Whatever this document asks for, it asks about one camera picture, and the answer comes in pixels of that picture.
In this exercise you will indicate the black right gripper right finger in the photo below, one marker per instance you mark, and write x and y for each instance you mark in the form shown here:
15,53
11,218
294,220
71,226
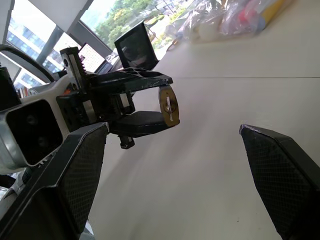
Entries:
280,175

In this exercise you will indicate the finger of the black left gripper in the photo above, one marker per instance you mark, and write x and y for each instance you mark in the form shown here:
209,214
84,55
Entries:
140,123
140,78

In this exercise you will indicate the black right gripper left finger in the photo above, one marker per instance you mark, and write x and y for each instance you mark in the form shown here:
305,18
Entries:
75,175

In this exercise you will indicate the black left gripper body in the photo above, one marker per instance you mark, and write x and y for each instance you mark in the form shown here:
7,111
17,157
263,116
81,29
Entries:
77,107

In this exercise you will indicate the brass padlock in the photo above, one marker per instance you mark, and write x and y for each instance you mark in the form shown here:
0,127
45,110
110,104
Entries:
173,110

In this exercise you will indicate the silver key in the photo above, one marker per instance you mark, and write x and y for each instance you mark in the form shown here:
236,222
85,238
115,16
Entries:
168,103

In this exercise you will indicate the black monitor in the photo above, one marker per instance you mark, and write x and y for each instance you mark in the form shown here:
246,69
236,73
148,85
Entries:
136,47

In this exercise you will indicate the open laptop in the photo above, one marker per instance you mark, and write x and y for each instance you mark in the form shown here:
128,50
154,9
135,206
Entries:
93,58

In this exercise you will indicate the clear plastic bag white items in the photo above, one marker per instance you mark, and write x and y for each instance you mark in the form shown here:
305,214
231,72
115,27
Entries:
202,23

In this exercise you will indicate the clear plastic bag colourful items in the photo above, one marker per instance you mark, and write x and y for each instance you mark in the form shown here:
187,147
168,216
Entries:
240,17

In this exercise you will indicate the yellow roll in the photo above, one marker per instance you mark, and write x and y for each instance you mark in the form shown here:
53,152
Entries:
273,10

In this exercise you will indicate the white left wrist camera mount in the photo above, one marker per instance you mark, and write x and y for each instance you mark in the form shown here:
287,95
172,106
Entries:
32,130

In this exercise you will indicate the grey window frame post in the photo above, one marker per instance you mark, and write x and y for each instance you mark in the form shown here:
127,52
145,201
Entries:
53,42

